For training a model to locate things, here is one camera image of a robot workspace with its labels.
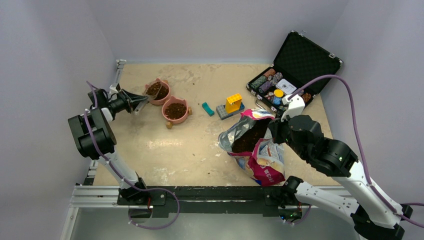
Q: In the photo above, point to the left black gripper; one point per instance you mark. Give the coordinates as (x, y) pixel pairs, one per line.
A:
(129, 99)

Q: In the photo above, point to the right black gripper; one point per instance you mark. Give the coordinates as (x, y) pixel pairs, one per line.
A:
(275, 126)

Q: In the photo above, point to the colourful pet food bag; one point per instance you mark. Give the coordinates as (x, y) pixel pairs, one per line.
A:
(249, 142)

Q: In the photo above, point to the clear plastic scoop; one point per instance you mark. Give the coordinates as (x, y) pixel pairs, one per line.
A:
(150, 93)

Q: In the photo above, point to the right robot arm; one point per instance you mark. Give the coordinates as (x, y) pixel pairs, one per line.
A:
(373, 216)

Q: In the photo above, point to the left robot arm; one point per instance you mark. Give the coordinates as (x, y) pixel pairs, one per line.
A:
(95, 139)

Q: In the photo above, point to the far pink pet bowl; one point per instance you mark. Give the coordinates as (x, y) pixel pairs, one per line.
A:
(164, 94)

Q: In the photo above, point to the pink pet bowl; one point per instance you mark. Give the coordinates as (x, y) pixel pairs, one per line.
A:
(164, 94)
(175, 111)

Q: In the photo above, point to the near pink pet bowl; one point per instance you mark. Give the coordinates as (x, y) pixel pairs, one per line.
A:
(175, 111)

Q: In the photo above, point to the yellow toy brick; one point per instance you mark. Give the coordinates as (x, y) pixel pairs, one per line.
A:
(233, 103)

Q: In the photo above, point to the grey blue toy brick base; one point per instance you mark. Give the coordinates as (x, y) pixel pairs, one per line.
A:
(223, 114)

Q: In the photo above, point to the teal toy brick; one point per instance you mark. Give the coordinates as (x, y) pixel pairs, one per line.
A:
(207, 109)

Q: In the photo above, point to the black poker chip case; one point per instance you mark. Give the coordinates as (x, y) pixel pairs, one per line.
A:
(298, 61)

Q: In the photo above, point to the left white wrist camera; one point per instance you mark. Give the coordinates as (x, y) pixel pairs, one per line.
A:
(114, 88)

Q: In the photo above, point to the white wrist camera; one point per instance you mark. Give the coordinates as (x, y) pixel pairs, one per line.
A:
(295, 105)
(114, 88)

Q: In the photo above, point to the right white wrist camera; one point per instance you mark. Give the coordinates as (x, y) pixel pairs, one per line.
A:
(295, 105)

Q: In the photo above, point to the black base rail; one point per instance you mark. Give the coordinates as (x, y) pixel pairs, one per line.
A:
(166, 201)

